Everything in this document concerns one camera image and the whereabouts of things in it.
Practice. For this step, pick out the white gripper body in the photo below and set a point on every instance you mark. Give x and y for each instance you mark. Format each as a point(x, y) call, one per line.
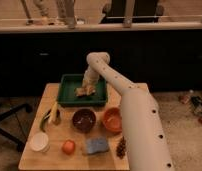
point(87, 87)

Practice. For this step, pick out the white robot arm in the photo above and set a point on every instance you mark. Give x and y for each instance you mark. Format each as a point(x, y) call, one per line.
point(146, 144)

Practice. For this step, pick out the green plastic tray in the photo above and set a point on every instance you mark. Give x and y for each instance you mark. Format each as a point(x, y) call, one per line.
point(67, 97)

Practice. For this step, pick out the dark brown bowl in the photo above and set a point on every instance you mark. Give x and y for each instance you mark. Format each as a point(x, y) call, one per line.
point(84, 120)

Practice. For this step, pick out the orange bowl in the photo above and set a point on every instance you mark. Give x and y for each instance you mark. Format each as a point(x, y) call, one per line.
point(111, 120)

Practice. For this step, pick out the banana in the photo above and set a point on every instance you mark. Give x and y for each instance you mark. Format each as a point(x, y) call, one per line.
point(53, 114)

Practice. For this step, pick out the wooden table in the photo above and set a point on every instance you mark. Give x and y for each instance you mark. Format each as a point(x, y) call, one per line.
point(54, 159)

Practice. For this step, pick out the blue sponge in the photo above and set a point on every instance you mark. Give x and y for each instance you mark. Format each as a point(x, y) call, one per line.
point(96, 145)

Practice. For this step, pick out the red apple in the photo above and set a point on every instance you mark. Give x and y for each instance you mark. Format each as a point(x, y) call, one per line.
point(68, 147)

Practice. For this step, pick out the dark grape bunch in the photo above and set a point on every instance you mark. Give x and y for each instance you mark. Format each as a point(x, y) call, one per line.
point(121, 148)

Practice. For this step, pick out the white cup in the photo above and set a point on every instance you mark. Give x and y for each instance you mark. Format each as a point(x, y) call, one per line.
point(39, 142)

